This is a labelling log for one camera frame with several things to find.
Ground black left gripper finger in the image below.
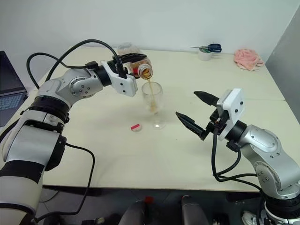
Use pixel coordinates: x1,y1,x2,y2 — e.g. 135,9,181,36
117,53,148,63

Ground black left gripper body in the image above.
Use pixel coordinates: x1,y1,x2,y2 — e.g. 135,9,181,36
107,60,136,77

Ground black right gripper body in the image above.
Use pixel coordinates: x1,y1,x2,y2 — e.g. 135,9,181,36
205,109,230,139

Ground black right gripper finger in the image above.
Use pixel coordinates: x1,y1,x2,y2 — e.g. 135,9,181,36
175,112,211,141
194,90,221,106

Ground clear bottle with red contents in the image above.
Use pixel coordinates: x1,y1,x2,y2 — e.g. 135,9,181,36
117,42,154,82

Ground clear drinking glass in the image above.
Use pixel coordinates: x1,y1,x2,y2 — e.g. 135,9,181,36
141,82,167,129

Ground white tape roll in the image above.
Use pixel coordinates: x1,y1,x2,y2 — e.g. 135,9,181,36
197,46,213,62

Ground pink cloth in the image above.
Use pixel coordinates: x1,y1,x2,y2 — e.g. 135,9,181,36
234,48,265,71

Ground dark rounded shape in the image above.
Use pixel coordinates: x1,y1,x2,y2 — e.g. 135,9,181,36
180,195,210,225
121,200,148,225

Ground grey partition panel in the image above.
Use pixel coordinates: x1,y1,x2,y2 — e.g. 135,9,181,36
264,0,300,102

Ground white shoe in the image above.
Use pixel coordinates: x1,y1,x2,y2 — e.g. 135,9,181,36
242,210,259,225

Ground dark grey laptop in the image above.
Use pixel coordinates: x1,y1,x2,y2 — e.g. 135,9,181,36
0,51,29,128

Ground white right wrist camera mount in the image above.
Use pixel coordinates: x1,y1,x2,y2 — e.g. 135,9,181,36
216,88,245,142

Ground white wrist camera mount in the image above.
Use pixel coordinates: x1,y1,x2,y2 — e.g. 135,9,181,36
100,60,139,98
216,88,245,142

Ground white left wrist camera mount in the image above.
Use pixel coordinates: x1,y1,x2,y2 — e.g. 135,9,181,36
100,60,139,98

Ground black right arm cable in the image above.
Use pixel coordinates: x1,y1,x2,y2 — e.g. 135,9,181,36
210,123,268,225

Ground blue handled scissors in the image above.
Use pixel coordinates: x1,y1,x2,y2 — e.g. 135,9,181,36
190,43,222,53

